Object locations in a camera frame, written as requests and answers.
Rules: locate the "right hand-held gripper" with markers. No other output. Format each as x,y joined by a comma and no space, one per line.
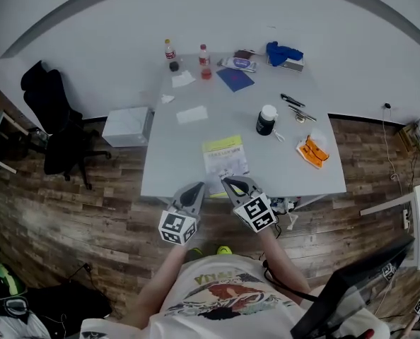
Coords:
256,212

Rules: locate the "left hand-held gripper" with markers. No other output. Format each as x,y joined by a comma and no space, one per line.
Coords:
176,226

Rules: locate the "person's left forearm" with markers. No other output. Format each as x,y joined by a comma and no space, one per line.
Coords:
160,284

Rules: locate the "person's right forearm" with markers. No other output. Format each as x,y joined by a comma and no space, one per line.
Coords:
280,263

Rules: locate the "black waste bin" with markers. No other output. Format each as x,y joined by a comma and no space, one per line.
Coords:
279,203

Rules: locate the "neon yellow shoe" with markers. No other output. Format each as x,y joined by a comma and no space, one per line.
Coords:
224,249
195,253

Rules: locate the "small white clip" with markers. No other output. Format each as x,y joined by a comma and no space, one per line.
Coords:
278,135

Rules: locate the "white table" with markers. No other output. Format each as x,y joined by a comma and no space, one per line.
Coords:
231,118

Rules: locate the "black jar with white lid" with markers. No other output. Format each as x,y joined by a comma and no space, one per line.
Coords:
266,122

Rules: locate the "orange packet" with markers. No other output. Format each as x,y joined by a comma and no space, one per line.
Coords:
313,152

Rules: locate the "white paper slip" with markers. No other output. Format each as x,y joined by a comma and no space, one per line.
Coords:
192,115

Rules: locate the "person's white printed T-shirt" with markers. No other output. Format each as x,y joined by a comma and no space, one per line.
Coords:
192,284

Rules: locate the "white box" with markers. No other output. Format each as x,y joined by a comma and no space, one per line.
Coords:
125,127

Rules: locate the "black and silver pen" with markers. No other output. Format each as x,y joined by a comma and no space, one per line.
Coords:
302,113

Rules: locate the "crumpled white tissue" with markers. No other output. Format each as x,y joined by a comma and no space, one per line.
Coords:
167,99

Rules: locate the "dark blue booklet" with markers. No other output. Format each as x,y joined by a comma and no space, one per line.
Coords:
235,79

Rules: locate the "white paper napkin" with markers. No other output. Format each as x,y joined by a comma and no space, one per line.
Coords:
182,79

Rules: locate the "black power adapter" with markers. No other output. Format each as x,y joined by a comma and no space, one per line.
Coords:
87,267

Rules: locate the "white and purple wipes packet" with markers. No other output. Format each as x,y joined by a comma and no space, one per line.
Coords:
240,63

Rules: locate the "red drink bottle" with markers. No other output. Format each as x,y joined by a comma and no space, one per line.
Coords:
205,62

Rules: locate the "grey cardboard box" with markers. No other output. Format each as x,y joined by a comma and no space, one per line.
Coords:
295,65

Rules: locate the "dark red wallet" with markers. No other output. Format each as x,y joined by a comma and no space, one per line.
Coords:
243,53

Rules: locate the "blue cloth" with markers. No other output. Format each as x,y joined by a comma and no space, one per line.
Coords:
282,53

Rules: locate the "cola bottle with red label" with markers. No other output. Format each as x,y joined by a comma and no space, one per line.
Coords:
170,52

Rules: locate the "black office chair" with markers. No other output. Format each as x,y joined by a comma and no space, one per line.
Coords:
51,108

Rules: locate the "white power strip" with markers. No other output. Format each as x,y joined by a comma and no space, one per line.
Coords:
405,219

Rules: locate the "small cardboard box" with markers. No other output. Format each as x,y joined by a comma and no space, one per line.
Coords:
413,134

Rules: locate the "black wall plug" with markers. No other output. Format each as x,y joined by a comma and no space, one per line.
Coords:
387,106

